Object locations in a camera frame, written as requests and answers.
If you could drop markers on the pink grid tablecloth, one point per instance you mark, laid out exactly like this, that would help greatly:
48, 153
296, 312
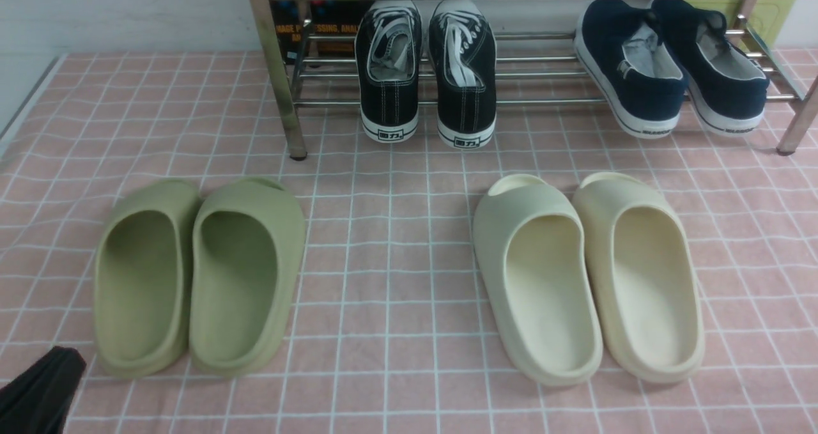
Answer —
391, 330

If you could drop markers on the navy slip-on shoe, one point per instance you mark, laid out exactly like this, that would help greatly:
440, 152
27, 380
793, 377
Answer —
623, 49
729, 91

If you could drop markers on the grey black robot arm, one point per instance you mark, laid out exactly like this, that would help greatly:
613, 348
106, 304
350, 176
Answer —
39, 399

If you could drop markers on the right cream foam slipper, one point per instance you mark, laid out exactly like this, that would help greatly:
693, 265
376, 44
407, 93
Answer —
642, 276

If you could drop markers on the yellow box behind rack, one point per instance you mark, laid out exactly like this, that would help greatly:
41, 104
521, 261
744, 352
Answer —
767, 17

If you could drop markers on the left cream foam slipper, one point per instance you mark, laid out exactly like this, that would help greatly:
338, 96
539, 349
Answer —
529, 244

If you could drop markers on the cream foam slipper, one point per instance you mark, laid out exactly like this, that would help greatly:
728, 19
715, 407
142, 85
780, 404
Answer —
529, 244
642, 276

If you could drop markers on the left navy slip-on shoe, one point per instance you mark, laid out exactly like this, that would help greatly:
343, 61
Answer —
623, 49

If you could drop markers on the right green foam slipper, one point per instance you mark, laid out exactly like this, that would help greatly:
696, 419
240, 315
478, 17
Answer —
248, 243

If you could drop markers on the left green foam slipper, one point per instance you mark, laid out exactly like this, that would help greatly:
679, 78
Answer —
143, 279

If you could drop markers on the dark book with orange text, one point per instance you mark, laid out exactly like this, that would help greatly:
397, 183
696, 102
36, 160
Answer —
330, 17

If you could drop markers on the green foam slipper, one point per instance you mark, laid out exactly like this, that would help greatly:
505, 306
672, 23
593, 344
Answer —
143, 279
248, 243

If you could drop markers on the right navy slip-on shoe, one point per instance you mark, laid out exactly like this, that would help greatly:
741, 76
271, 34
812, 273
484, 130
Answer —
729, 91

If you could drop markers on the black canvas sneaker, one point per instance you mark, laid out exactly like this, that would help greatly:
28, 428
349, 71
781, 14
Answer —
463, 52
388, 50

